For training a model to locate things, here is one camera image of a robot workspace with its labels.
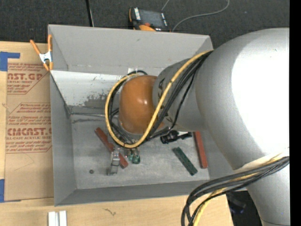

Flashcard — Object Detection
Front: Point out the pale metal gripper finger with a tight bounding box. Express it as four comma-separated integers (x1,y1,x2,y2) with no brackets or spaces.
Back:
106,151,121,176

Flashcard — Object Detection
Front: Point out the red-brown flat block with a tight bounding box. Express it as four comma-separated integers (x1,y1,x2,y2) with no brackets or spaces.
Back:
94,127,129,170
192,130,209,170

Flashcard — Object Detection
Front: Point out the grey metal bin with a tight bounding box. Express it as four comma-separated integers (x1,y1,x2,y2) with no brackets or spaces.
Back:
48,24,237,207

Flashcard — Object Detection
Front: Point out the dark green flat block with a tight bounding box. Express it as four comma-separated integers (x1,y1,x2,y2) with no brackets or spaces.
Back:
172,146,198,177

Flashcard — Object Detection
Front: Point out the brown cardboard board red print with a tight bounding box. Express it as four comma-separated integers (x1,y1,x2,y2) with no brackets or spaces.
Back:
0,40,55,203

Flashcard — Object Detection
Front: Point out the black cylinder on white bracket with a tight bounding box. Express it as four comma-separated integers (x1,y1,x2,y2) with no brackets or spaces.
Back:
160,129,193,145

